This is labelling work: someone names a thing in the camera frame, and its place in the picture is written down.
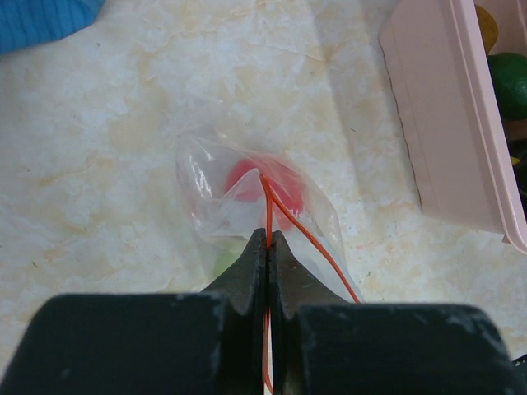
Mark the red apple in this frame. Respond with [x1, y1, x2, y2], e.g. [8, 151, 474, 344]
[224, 155, 305, 216]

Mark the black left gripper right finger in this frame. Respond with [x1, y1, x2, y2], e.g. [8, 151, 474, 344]
[268, 232, 526, 394]

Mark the clear zip bag orange zipper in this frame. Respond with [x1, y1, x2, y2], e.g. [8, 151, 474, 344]
[175, 133, 361, 394]

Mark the orange brown fruit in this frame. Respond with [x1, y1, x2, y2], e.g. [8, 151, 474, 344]
[475, 5, 499, 54]

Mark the green apple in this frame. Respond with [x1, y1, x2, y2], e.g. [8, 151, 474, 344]
[213, 239, 245, 277]

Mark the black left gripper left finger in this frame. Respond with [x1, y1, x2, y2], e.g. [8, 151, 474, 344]
[1, 229, 266, 394]

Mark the blue cloth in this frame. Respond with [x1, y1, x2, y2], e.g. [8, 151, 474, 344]
[0, 0, 105, 53]

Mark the pink plastic bin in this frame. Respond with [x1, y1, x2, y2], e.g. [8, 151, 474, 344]
[380, 1, 526, 251]

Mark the dark green lime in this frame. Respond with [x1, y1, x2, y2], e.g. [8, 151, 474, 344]
[487, 53, 526, 121]

